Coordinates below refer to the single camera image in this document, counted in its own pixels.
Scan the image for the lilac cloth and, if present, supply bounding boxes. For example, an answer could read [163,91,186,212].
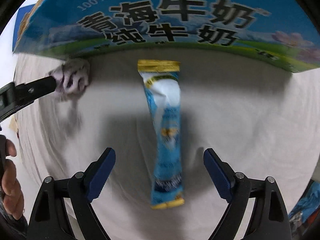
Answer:
[48,58,90,101]

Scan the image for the blue long snack sachet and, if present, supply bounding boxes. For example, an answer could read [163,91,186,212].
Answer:
[137,60,184,210]

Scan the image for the person's left hand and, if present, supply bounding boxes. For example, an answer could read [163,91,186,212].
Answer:
[1,139,25,221]

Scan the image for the blue clothes pile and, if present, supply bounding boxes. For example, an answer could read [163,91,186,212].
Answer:
[289,181,319,223]

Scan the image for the blue foam mat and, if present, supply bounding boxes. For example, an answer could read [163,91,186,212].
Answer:
[12,4,35,51]

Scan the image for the white table cloth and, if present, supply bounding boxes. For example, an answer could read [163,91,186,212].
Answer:
[15,49,319,239]

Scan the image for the blue printed cardboard milk box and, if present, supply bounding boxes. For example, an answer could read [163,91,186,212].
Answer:
[14,0,319,73]

